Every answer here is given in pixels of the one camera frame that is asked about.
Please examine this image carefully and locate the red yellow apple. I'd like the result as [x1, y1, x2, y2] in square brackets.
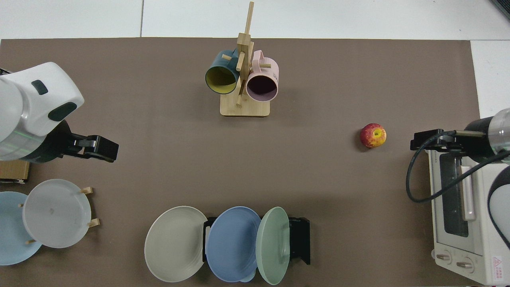
[360, 123, 387, 149]

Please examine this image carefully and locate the grey plate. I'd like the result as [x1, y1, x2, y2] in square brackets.
[22, 179, 92, 249]

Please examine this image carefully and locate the wooden plate rack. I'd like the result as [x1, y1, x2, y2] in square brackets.
[18, 187, 100, 244]

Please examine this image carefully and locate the light blue plate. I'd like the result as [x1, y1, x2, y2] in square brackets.
[0, 191, 42, 266]

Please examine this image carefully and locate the beige plate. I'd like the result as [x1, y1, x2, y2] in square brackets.
[144, 206, 208, 283]

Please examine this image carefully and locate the black dish rack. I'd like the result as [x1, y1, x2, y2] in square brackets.
[202, 216, 311, 265]

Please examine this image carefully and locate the pale green plate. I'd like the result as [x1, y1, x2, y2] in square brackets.
[256, 206, 290, 285]

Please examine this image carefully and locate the pale toaster oven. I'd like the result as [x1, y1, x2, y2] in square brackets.
[428, 149, 510, 286]

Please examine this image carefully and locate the dark grey flat object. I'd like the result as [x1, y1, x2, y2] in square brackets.
[489, 0, 510, 20]

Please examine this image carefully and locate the brown table cloth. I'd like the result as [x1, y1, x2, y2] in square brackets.
[0, 38, 481, 287]

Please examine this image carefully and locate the dark teal mug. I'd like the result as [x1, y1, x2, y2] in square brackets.
[205, 49, 240, 95]

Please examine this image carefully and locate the wooden cup stand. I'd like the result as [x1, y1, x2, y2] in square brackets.
[220, 1, 271, 117]

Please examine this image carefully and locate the pink mug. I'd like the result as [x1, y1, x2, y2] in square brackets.
[246, 50, 279, 102]

